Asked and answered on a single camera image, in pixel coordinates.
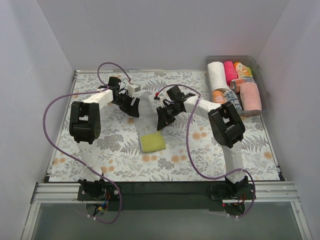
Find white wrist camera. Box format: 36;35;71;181
153;93;167;106
127;84;141;97

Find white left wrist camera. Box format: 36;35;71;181
127;84;141;97

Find light pink rolled towel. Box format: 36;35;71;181
239;82;262;111

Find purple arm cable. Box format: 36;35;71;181
154;84;257;219
42;62;124;224

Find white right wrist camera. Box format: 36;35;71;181
153;93;167;106

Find yellow and grey cloths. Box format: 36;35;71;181
134;95;166;153

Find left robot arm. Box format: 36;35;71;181
69;77;141;200

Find floral table mat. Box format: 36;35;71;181
48;71;280;182

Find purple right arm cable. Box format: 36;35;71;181
154;84;257;219

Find white rolled towel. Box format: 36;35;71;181
207;61;230;91

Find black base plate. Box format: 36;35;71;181
77;182;257;212

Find aluminium frame rail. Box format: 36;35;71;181
32;181;300;203

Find hot pink rolled towel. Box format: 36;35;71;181
223;61;238;86

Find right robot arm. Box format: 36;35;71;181
156;84;249;199

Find blue patterned towel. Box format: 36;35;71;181
223;90;243;111

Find clear plastic bin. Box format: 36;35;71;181
204;55;271;116

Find small patterned rolled towel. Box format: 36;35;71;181
229;77;255;93

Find orange cartoon rolled towel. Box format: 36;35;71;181
233;62;253;79

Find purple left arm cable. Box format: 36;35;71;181
42;62;124;224

